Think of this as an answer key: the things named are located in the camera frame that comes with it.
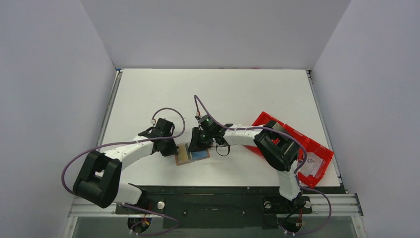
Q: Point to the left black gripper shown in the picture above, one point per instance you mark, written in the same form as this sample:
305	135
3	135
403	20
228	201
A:
168	147

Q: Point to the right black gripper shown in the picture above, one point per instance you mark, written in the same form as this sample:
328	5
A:
196	143

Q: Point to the brown leather card holder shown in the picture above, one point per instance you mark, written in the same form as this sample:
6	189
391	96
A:
196	156

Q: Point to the tan striped credit card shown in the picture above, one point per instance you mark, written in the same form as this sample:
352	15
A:
183	155

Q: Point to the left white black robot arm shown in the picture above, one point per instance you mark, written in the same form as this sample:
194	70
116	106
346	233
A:
99	178

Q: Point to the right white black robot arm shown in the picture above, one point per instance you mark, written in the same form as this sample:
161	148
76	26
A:
276	145

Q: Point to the white card in tray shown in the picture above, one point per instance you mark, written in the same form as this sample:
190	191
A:
312	165

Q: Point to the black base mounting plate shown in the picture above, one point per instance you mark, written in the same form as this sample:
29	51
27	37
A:
225	207

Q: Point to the red plastic compartment tray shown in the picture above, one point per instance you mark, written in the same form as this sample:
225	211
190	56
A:
310	145

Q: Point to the aluminium frame rail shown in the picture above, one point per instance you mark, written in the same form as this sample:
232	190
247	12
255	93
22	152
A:
341	204

